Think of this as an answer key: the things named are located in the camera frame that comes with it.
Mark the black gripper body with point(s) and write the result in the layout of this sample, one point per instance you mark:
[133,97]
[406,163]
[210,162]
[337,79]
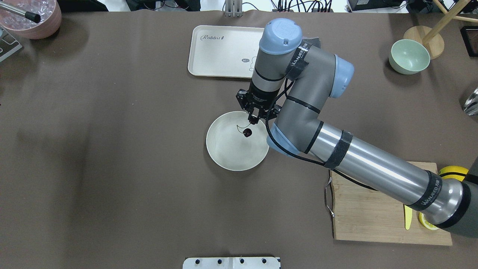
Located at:
[260,96]

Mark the cream round plate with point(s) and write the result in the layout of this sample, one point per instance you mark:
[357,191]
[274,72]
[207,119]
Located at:
[231,150]

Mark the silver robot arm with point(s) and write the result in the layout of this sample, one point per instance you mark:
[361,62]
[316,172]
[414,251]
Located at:
[349,110]

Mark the cream rabbit tray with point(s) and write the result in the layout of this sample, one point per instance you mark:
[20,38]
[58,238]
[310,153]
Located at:
[224,51]

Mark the bamboo cutting board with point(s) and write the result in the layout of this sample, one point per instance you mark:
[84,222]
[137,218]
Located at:
[360,214]

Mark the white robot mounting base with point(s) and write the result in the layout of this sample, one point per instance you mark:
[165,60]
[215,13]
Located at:
[232,263]

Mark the mint green bowl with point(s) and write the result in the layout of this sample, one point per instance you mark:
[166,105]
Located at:
[408,57]

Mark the yellow plastic knife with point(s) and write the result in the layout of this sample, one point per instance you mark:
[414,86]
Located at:
[408,215]

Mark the wooden mug tree stand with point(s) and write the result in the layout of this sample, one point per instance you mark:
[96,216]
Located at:
[430,38]

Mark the lower lemon slice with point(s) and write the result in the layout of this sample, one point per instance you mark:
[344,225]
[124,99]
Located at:
[423,221]

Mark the lower yellow lemon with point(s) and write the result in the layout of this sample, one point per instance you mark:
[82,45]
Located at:
[453,172]

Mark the silver metal scoop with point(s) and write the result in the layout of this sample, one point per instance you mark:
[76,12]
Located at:
[470,106]

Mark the pink bowl with ice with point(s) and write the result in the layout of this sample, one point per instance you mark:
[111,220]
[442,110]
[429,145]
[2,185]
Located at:
[51,18]

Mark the metal scoop in ice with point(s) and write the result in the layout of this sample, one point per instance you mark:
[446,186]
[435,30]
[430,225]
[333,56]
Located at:
[34,17]

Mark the white cup rack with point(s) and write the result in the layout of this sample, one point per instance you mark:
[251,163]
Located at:
[8,44]

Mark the aluminium frame post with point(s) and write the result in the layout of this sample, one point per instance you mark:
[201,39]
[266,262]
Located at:
[233,8]

